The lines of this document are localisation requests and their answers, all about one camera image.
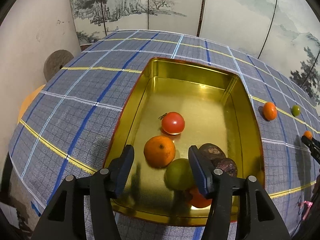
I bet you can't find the small orange tangerine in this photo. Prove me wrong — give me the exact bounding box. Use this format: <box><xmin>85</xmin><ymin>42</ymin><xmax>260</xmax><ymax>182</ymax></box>
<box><xmin>303</xmin><ymin>131</ymin><xmax>312</xmax><ymax>140</ymax></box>

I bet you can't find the green lime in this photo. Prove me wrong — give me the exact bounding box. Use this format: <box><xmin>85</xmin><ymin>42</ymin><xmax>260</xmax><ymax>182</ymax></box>
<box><xmin>291</xmin><ymin>105</ymin><xmax>300</xmax><ymax>117</ymax></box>
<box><xmin>164</xmin><ymin>158</ymin><xmax>195</xmax><ymax>191</ymax></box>

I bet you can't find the red tomato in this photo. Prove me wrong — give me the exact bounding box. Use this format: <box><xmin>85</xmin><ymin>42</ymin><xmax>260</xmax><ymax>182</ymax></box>
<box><xmin>159</xmin><ymin>112</ymin><xmax>185</xmax><ymax>135</ymax></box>
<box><xmin>185</xmin><ymin>186</ymin><xmax>212</xmax><ymax>209</ymax></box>

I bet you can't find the dark purple passion fruit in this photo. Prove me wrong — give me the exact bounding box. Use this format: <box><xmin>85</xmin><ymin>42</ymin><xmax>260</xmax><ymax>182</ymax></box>
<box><xmin>199</xmin><ymin>143</ymin><xmax>226</xmax><ymax>160</ymax></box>

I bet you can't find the blue plaid tablecloth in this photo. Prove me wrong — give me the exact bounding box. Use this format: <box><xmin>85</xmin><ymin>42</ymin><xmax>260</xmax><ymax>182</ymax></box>
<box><xmin>9</xmin><ymin>30</ymin><xmax>319</xmax><ymax>239</ymax></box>

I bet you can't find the green lime in box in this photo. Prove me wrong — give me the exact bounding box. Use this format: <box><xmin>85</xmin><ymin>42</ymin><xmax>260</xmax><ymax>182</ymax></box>
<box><xmin>164</xmin><ymin>158</ymin><xmax>195</xmax><ymax>191</ymax></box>

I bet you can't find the orange stool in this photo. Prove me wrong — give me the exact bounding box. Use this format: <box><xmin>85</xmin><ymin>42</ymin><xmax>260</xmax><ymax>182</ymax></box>
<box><xmin>17</xmin><ymin>85</ymin><xmax>45</xmax><ymax>123</ymax></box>

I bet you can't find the gold metal tin box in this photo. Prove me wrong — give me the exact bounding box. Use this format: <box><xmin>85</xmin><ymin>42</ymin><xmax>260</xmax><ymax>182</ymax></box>
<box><xmin>105</xmin><ymin>57</ymin><xmax>263</xmax><ymax>226</ymax></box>

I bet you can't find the painted folding screen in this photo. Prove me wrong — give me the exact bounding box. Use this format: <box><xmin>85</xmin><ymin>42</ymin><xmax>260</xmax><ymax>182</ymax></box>
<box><xmin>70</xmin><ymin>0</ymin><xmax>319</xmax><ymax>104</ymax></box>

